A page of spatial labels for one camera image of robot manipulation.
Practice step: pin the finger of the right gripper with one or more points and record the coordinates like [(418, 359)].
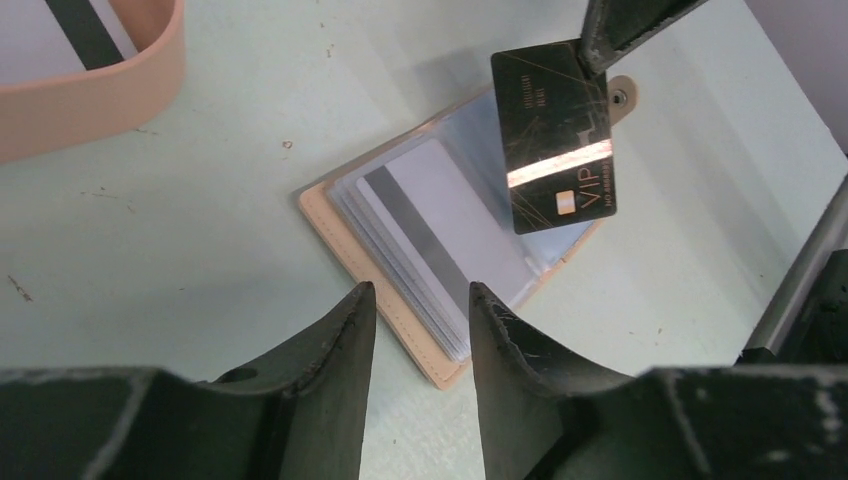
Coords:
[(614, 28)]

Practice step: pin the tan leather card holder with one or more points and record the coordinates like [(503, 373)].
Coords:
[(424, 215)]

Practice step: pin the striped black white card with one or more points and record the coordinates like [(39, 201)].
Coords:
[(86, 33)]

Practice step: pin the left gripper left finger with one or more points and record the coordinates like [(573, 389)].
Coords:
[(295, 412)]

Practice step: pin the pink oval tray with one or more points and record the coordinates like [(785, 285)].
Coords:
[(47, 115)]

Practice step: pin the aluminium frame rail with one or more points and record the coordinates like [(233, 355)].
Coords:
[(781, 317)]

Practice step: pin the black VIP credit card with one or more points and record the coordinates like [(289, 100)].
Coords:
[(556, 130)]

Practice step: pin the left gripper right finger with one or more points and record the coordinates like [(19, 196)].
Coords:
[(547, 412)]

